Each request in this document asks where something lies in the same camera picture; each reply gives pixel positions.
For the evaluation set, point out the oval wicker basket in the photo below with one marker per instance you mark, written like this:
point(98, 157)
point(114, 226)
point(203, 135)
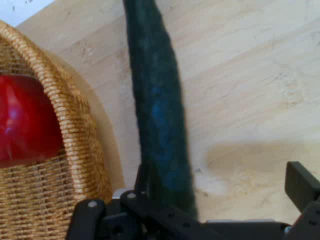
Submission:
point(75, 150)

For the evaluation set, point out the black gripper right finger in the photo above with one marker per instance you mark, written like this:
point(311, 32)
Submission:
point(303, 190)

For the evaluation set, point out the red toy bell pepper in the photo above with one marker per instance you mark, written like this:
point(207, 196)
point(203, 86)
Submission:
point(25, 120)

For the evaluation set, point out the bamboo cutting board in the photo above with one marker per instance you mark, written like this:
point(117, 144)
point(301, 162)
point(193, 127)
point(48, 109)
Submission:
point(250, 75)

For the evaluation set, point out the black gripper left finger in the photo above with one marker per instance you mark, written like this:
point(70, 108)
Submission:
point(140, 220)

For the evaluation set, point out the dark green cucumber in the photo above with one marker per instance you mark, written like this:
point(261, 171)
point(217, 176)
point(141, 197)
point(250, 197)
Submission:
point(157, 100)

